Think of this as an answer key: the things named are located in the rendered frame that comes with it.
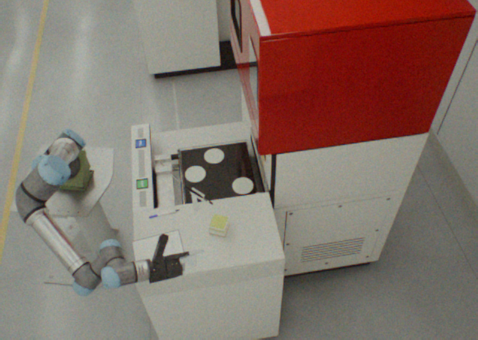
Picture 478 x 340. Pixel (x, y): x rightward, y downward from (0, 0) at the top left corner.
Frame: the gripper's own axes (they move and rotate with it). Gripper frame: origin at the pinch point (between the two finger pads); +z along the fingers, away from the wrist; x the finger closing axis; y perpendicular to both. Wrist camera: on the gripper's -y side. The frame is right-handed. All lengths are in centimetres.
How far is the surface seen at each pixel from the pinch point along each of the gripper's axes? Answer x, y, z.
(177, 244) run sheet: -25.1, -6.6, 0.7
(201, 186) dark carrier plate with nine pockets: -39, -33, 23
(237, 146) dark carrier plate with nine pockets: -40, -51, 48
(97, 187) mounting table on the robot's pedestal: -70, -47, -20
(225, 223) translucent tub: -13.0, -9.9, 19.1
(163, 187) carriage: -49, -37, 7
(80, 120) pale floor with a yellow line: -207, -139, 0
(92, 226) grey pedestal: -104, -34, -20
